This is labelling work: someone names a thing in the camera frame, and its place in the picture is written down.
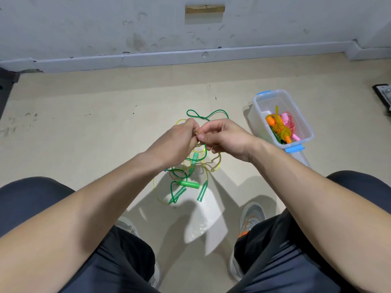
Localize person's right hand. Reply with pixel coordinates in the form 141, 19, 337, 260
195, 119, 265, 164

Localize person's left hand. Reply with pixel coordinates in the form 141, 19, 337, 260
145, 118, 201, 171

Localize blue handled glitter skipping rope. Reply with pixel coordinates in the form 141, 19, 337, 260
183, 134, 222, 173

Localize pile of colourful jump ropes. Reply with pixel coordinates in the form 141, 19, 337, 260
153, 108, 231, 205

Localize orange handled yellow skipping rope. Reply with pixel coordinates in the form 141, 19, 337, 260
264, 105, 294, 144

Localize clear storage box blue latches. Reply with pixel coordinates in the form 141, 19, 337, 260
247, 90, 315, 153

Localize pink skipping rope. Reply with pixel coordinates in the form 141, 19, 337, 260
280, 112, 302, 143

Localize person's left forearm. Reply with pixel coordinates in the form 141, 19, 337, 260
0, 152, 163, 293

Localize person's right forearm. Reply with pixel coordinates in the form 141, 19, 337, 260
249, 143, 391, 293

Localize clear plastic box lid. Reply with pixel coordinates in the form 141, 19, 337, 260
287, 148, 312, 168

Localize grey right shoe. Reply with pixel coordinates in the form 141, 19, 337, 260
229, 202, 267, 281

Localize grey shoe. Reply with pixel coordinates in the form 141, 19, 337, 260
229, 202, 267, 281
115, 216, 162, 289

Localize grey left shoe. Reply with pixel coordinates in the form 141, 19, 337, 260
115, 216, 162, 289

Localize black shorts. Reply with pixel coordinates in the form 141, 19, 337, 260
0, 171, 391, 293

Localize small wooden wall block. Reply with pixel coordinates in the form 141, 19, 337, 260
185, 4, 226, 15

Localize black metal rack frame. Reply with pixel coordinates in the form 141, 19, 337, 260
0, 67, 20, 120

